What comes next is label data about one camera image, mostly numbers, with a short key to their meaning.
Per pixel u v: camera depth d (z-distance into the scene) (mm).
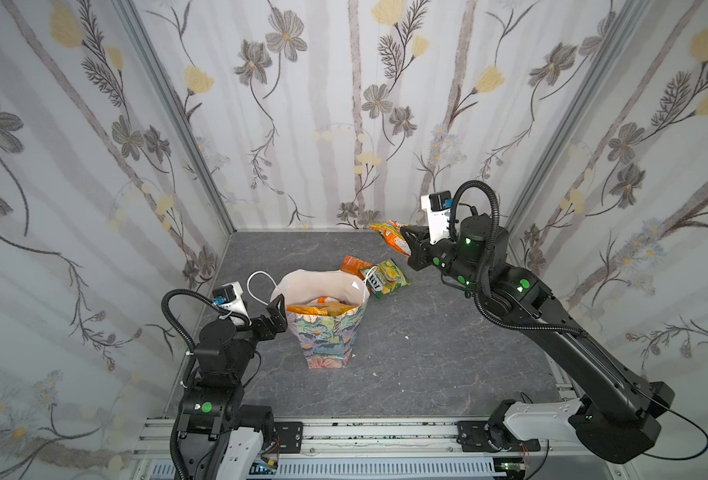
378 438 750
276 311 604
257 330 590
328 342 743
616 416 393
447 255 513
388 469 702
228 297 546
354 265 1073
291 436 733
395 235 625
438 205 498
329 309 768
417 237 555
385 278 1020
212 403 457
